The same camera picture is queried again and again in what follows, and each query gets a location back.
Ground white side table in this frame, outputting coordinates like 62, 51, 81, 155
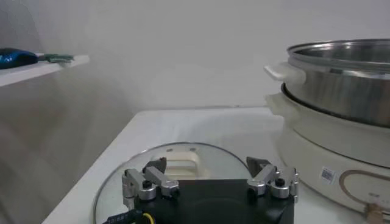
0, 54, 91, 88

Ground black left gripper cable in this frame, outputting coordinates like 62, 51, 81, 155
102, 209, 155, 224

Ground stainless steel steamer basket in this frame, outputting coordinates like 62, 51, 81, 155
263, 38, 390, 128

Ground glass lid with cream handle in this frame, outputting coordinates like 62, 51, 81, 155
93, 142, 254, 224

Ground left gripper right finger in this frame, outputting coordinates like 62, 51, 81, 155
246, 156, 300, 204

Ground blue computer mouse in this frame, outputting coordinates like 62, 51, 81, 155
0, 47, 40, 70

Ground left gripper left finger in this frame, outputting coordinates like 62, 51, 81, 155
121, 156, 180, 211

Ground green circuit board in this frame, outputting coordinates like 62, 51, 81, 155
38, 53, 75, 64

